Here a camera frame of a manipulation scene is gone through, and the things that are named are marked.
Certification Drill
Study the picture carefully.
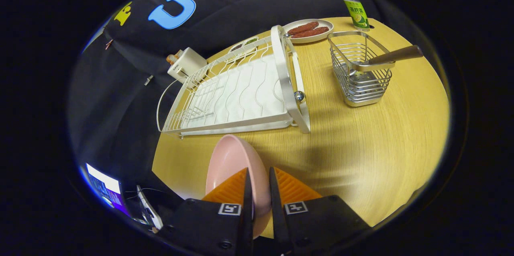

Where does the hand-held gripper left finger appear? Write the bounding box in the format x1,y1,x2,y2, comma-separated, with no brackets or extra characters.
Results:
159,167,255,254

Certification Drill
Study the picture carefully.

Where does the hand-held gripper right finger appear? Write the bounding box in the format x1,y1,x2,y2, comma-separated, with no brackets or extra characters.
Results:
268,166,371,256

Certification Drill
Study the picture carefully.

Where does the white wire dish rack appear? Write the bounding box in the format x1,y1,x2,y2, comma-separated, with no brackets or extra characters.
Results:
156,25,312,138

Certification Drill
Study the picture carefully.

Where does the metal wire basket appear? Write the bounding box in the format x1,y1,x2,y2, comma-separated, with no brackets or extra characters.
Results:
327,31,396,107

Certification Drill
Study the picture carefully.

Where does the wooden handled spoon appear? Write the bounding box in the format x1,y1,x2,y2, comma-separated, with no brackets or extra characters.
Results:
349,45,424,72

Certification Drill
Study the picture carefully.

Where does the white sectioned condiment dish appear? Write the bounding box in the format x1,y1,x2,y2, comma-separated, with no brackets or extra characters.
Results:
230,36,259,53

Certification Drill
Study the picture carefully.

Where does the round white plate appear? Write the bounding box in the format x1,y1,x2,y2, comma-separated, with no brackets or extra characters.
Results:
282,19,334,44

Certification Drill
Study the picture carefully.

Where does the white flat device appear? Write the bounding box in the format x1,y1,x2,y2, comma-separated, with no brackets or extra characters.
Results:
136,185,163,230

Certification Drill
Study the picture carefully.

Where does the lit computer screen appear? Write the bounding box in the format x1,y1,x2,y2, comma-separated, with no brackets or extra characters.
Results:
86,163,128,216

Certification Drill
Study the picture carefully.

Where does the white toaster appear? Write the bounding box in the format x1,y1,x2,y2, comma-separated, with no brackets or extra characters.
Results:
167,47,208,84

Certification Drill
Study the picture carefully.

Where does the black backdrop cloth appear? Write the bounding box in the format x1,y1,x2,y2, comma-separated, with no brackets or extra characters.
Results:
68,0,386,192

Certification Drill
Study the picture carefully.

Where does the brown meat piece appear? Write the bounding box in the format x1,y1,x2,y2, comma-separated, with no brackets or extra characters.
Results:
288,21,319,35
291,27,329,39

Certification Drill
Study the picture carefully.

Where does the clear bottle green label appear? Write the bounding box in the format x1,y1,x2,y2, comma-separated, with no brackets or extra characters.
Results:
341,0,371,32

